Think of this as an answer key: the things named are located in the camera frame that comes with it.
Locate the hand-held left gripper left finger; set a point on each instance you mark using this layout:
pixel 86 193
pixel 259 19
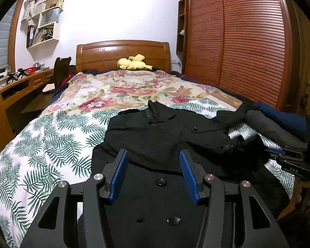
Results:
pixel 118 175

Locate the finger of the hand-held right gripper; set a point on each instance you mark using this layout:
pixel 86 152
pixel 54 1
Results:
pixel 273 150

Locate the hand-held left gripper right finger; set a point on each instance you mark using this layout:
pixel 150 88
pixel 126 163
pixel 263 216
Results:
pixel 189 175

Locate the black coat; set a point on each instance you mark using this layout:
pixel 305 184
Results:
pixel 149 139

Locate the folded grey garment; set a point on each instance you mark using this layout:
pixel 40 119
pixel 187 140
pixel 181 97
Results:
pixel 271 126

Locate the folded navy garment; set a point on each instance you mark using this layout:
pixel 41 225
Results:
pixel 281 115

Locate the leaf print blanket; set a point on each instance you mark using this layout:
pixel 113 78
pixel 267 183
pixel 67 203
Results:
pixel 54 144

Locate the floral blanket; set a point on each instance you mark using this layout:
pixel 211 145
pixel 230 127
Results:
pixel 118 87

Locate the wooden door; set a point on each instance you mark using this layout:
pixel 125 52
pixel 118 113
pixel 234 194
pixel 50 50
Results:
pixel 307 64

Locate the wooden louvered wardrobe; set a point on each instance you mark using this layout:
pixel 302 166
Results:
pixel 248 44

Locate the white cloth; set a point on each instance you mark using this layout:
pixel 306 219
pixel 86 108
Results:
pixel 49 88

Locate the dark red clothing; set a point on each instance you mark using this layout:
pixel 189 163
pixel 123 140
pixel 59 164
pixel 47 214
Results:
pixel 68 76

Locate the yellow plush toy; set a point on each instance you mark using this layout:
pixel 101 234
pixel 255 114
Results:
pixel 130 63

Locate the dark wooden chair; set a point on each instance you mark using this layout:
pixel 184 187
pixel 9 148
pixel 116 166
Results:
pixel 60 69

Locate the wooden headboard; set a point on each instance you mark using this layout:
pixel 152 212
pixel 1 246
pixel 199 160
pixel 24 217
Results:
pixel 106 54

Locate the wooden desk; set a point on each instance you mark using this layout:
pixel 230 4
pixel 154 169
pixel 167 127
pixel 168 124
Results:
pixel 0 111

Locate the red packet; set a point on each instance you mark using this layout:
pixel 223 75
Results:
pixel 31 70

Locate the black tool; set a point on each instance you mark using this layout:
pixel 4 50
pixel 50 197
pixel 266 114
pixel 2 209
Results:
pixel 16 75

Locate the grey window blind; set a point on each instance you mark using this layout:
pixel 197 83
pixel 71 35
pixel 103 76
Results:
pixel 0 46

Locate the white plastic bags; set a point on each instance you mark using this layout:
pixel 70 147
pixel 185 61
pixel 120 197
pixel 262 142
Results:
pixel 32 2

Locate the white wall shelf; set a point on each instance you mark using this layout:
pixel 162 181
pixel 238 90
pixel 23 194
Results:
pixel 50 31

